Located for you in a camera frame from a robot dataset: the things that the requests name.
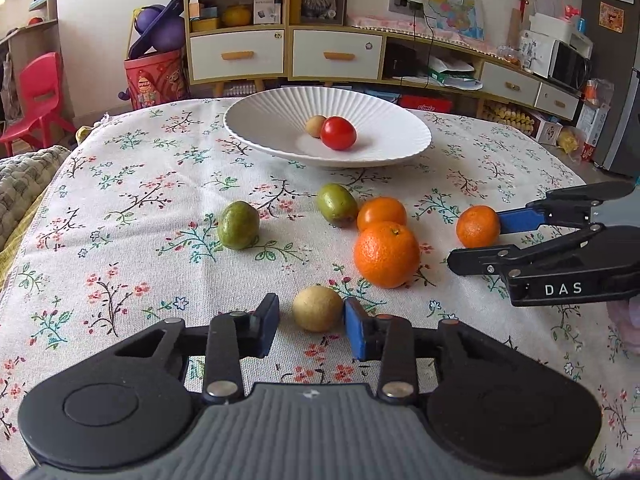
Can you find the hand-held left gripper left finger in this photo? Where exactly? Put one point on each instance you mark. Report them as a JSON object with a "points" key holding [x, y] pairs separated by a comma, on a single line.
{"points": [[269, 325]]}

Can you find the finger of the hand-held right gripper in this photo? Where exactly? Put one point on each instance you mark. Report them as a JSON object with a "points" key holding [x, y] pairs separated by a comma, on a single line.
{"points": [[520, 220], [480, 261]]}

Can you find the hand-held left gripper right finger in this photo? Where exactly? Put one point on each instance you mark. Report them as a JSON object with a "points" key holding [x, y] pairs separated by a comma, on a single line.
{"points": [[355, 332]]}

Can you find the small mandarin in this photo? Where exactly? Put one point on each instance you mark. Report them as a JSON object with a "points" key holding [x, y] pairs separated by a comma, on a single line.
{"points": [[477, 226]]}

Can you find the round tan fruit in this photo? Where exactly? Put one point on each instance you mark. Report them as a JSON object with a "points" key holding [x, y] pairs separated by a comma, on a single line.
{"points": [[317, 308]]}

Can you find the white ribbed bowl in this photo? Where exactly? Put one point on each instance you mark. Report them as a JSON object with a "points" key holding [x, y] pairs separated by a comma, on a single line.
{"points": [[270, 127]]}

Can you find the pink cloth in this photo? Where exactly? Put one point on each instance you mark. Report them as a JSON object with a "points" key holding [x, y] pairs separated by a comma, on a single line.
{"points": [[625, 327]]}

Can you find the large orange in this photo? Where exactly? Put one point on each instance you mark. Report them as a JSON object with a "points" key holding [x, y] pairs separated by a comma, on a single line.
{"points": [[386, 255]]}

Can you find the yellow bag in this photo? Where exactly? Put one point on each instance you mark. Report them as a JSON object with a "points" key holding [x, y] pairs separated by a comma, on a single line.
{"points": [[570, 140]]}

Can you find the box of yellow pieces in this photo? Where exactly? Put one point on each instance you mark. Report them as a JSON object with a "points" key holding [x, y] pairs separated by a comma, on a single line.
{"points": [[510, 117]]}

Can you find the green kiwi fruit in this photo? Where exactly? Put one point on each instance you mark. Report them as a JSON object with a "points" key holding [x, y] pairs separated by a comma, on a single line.
{"points": [[238, 225], [336, 202]]}

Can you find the smooth orange persimmon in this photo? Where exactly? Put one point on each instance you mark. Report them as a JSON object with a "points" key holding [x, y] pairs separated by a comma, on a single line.
{"points": [[381, 211]]}

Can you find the low wooden sideboard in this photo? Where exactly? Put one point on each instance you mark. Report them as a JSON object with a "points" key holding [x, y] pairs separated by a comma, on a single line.
{"points": [[515, 82]]}

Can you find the floral tablecloth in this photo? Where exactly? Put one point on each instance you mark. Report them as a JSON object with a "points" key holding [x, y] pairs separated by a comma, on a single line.
{"points": [[150, 240]]}

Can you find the red box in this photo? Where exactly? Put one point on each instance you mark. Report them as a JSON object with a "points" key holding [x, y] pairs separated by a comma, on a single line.
{"points": [[425, 104]]}

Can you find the white microwave oven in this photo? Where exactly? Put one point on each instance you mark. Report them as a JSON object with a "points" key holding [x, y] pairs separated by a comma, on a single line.
{"points": [[567, 65]]}

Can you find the green and white box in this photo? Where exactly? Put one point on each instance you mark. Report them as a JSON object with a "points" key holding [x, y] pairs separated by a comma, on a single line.
{"points": [[452, 71]]}

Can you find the dark refrigerator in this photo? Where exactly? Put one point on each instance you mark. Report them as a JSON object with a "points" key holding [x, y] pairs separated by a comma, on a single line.
{"points": [[612, 85]]}

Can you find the red tomato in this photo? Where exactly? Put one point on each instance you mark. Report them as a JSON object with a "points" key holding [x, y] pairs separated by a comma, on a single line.
{"points": [[338, 133]]}

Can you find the black box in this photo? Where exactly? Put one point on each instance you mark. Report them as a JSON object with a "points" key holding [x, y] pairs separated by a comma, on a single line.
{"points": [[402, 60]]}

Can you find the small tan fruit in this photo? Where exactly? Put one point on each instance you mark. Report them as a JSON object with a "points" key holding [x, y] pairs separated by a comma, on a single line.
{"points": [[314, 126]]}

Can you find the map poster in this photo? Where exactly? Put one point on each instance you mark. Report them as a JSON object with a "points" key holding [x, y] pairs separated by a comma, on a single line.
{"points": [[452, 10]]}

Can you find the orange printed sticker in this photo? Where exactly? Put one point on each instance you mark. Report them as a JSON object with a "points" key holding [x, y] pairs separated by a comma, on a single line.
{"points": [[611, 17]]}

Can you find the red printed bin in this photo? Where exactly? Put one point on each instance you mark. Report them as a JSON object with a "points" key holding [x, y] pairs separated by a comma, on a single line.
{"points": [[156, 80]]}

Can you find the wooden shelf cabinet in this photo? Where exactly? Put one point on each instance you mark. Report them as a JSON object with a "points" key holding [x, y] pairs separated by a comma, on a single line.
{"points": [[237, 55]]}

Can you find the quilted blanket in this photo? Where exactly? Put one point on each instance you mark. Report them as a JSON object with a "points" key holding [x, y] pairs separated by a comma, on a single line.
{"points": [[25, 185]]}

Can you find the orange pumpkin ornament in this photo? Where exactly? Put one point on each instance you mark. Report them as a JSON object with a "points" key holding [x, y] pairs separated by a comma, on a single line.
{"points": [[236, 16]]}

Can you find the purple ball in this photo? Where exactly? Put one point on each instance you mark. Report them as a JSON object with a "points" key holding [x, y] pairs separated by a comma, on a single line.
{"points": [[162, 30]]}

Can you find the white box with print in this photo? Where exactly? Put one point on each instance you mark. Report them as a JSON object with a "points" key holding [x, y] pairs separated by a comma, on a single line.
{"points": [[266, 7]]}

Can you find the red plastic chair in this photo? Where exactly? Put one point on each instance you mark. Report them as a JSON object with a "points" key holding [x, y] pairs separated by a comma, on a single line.
{"points": [[37, 97]]}

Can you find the wooden bookshelf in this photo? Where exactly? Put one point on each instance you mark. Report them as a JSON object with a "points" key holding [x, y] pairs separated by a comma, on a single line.
{"points": [[27, 25]]}

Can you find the wall socket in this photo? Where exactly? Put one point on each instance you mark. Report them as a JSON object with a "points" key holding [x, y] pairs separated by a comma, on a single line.
{"points": [[405, 4]]}

